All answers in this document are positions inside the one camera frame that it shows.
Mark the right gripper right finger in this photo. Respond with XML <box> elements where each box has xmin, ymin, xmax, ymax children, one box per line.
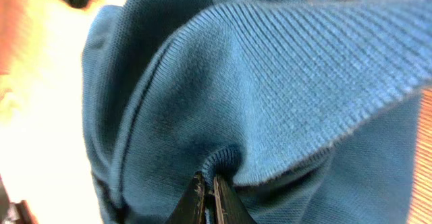
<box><xmin>213</xmin><ymin>175</ymin><xmax>257</xmax><ymax>224</ymax></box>

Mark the blue polo shirt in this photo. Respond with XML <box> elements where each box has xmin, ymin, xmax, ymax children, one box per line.
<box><xmin>82</xmin><ymin>0</ymin><xmax>431</xmax><ymax>223</ymax></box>

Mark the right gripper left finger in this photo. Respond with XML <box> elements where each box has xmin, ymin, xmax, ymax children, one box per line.
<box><xmin>165</xmin><ymin>171</ymin><xmax>207</xmax><ymax>224</ymax></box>

